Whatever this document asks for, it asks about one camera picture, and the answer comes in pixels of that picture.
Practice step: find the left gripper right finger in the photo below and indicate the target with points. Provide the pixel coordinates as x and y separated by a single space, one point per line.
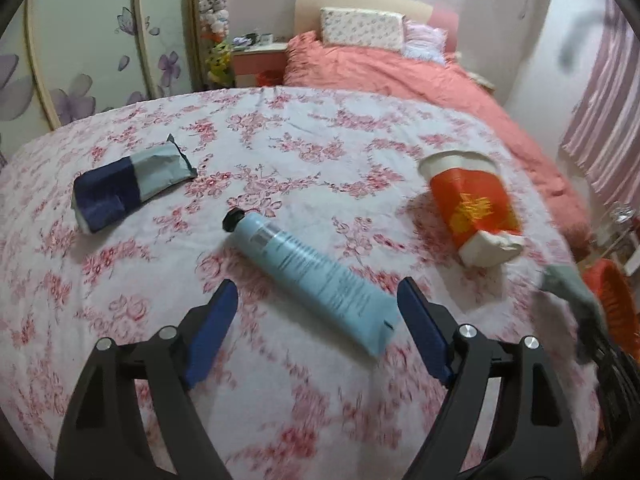
504 415

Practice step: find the grey green sock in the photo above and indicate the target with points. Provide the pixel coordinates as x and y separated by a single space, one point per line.
566 283

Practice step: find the orange plastic trash basket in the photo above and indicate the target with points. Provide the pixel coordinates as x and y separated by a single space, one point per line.
609 285

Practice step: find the cluttered white shelf rack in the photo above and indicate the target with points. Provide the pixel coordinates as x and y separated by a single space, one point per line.
618 233

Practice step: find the crushed red paper cup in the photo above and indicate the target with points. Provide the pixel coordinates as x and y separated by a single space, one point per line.
473 203

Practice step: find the pink striped curtain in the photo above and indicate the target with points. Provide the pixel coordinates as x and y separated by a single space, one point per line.
603 136

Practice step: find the navy and grey wrapper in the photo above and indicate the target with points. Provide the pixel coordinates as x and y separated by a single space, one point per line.
106 195

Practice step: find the light blue cream tube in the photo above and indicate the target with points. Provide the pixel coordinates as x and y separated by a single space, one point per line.
360 309

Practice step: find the coral pink duvet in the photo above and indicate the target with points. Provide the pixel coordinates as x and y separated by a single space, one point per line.
309 63

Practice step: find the striped pink pillow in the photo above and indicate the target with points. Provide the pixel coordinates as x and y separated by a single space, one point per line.
424 42

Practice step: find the pink white nightstand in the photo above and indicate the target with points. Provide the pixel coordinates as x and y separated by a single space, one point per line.
260 66

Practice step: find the wardrobe with flower doors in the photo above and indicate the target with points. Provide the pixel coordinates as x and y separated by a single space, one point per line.
65 60

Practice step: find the floral white pillow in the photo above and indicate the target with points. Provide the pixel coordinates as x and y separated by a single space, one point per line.
366 28

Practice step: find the white mug on nightstand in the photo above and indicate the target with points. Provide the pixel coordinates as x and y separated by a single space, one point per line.
266 39

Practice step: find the beige and pink headboard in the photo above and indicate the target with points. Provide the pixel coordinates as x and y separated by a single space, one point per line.
307 14

